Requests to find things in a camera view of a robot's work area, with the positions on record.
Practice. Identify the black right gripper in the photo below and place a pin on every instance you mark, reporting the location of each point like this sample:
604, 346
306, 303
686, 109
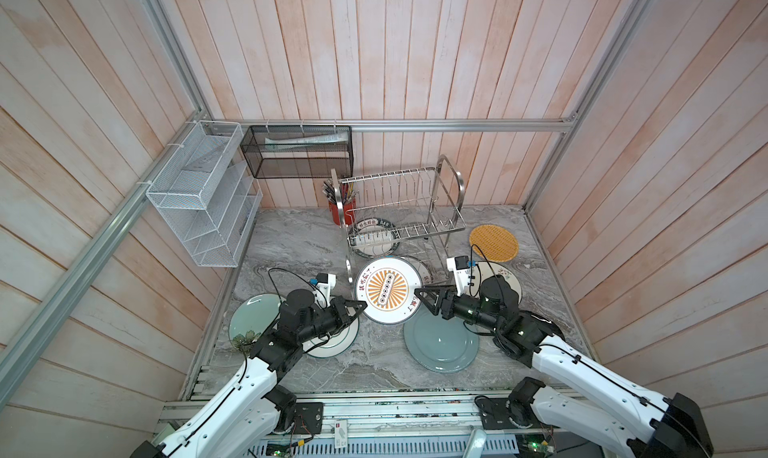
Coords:
445, 299

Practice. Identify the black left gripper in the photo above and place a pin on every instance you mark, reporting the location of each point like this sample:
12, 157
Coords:
343, 316

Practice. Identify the white green clover plate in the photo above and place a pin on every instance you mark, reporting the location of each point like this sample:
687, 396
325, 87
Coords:
335, 345

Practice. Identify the orange sunburst plate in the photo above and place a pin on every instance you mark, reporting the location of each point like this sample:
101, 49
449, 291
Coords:
387, 285
423, 269

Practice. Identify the light blue flower plate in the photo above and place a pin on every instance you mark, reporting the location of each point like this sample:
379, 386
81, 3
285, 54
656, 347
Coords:
251, 319

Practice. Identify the stainless steel dish rack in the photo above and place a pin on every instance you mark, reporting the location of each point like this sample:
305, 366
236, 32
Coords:
424, 203

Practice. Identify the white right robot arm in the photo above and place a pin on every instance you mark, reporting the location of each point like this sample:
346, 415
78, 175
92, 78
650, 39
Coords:
537, 342

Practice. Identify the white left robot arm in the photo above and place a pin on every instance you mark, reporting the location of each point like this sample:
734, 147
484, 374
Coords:
253, 404

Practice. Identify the large teal plate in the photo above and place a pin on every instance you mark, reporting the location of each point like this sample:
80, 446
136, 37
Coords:
443, 346

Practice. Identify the cream floral plate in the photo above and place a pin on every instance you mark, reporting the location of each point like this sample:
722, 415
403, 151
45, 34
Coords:
483, 270

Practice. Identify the green rim lettered plate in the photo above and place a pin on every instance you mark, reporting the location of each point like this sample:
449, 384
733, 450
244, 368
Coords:
374, 237

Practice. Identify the yellow woven coaster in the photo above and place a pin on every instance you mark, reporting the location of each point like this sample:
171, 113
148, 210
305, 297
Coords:
498, 243

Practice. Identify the bundle of pens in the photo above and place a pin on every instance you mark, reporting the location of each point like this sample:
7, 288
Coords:
346, 191

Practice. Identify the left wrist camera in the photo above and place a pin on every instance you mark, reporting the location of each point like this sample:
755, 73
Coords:
324, 283

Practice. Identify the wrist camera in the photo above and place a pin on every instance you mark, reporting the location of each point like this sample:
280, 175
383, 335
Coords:
324, 283
461, 267

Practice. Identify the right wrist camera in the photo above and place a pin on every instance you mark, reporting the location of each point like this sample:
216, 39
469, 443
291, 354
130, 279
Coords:
461, 267

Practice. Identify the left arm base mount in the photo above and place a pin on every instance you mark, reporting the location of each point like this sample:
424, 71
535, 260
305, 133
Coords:
301, 417

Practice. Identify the aluminium front rail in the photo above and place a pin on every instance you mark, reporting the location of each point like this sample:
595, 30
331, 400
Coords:
384, 425

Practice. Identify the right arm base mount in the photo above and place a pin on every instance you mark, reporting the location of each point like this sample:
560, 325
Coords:
498, 413

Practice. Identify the black mesh wall basket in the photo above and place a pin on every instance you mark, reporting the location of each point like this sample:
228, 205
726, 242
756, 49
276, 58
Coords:
298, 151

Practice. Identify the white wire mesh shelf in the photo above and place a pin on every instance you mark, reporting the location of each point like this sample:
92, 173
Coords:
205, 194

